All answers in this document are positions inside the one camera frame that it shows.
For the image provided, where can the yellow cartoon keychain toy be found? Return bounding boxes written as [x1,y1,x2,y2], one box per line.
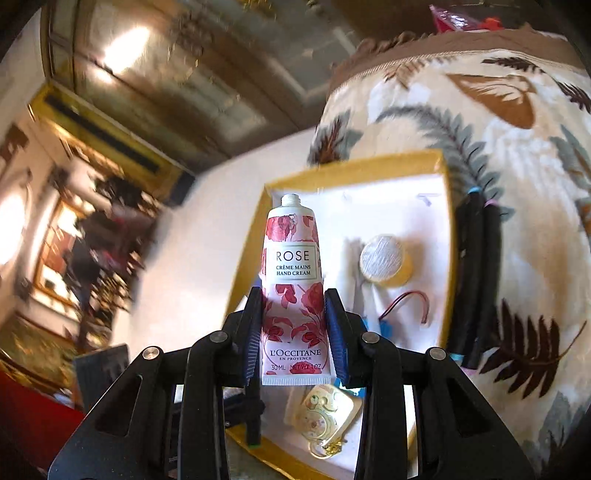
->
[293,385,363,460]

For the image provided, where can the rose hand cream tube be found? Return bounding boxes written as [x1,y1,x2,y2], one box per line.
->
[259,194,332,386]

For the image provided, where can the yellow cream jar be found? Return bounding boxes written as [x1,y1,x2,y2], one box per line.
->
[359,235,413,288]

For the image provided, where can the black marker pens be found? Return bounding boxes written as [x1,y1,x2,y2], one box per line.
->
[447,188,502,370]

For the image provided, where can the white box with yellow tape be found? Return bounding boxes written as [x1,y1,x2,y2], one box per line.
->
[224,148,459,480]

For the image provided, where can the floral leaf blanket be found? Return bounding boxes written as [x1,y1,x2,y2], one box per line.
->
[308,26,590,479]

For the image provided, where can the pink plastic bag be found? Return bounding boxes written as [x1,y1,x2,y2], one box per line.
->
[429,4,505,33]

